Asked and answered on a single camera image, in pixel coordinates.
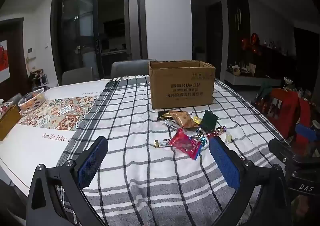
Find white and gold bar packet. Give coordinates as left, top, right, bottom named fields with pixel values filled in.
left=153, top=137, right=175, bottom=149

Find black and gold packet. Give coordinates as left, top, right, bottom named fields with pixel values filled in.
left=157, top=111, right=175, bottom=121

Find dark green packet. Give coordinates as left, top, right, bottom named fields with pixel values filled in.
left=201, top=109, right=218, bottom=131

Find silver refrigerator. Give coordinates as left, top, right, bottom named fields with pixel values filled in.
left=124, top=0, right=140, bottom=60

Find brown snack packet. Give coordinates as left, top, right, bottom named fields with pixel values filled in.
left=169, top=111, right=197, bottom=129

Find glass sliding door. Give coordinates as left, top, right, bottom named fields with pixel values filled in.
left=51, top=0, right=147, bottom=84

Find dark room door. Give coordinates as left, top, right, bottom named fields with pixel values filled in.
left=206, top=1, right=223, bottom=79

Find red foil balloons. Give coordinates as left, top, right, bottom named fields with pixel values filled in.
left=241, top=33, right=262, bottom=54

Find brown cardboard box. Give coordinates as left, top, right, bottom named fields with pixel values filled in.
left=149, top=60, right=216, bottom=110

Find white low bench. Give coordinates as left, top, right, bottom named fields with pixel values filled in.
left=225, top=70, right=282, bottom=85

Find white plastic basket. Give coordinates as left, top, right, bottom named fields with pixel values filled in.
left=17, top=88, right=46, bottom=114

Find red chair cover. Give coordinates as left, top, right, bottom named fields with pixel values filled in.
left=260, top=89, right=312, bottom=139

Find red wall painting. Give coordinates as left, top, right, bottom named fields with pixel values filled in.
left=0, top=40, right=12, bottom=83

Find white printed tablecloth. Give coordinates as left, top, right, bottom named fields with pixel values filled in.
left=0, top=77, right=113, bottom=189

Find grey dining chair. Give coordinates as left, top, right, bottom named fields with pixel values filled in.
left=111, top=59, right=157, bottom=79
left=61, top=67, right=93, bottom=86

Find dark sideboard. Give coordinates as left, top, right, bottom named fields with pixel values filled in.
left=250, top=44, right=298, bottom=79

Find dark green cloth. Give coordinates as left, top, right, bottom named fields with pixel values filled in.
left=259, top=82, right=273, bottom=99

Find silver and black stick packet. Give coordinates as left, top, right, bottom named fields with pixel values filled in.
left=164, top=119, right=181, bottom=131

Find pink snack packet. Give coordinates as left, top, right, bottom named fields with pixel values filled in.
left=169, top=128, right=202, bottom=160

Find small storage rack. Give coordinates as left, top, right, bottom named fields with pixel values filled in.
left=27, top=69, right=48, bottom=89

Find brown tissue box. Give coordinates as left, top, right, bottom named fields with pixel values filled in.
left=0, top=101, right=22, bottom=142

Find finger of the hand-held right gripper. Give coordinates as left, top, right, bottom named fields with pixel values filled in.
left=269, top=138, right=292, bottom=164
left=295, top=120, right=320, bottom=159

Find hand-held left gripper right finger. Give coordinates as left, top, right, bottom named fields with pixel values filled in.
left=209, top=136, right=294, bottom=226

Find black and white checked cloth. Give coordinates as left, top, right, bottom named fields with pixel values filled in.
left=56, top=75, right=288, bottom=226

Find tall dark cabinet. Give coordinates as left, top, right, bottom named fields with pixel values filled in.
left=226, top=0, right=252, bottom=72

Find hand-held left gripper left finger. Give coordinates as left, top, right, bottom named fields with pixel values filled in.
left=25, top=136, right=109, bottom=226

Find patterned tile table runner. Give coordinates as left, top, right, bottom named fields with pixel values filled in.
left=17, top=96, right=104, bottom=132

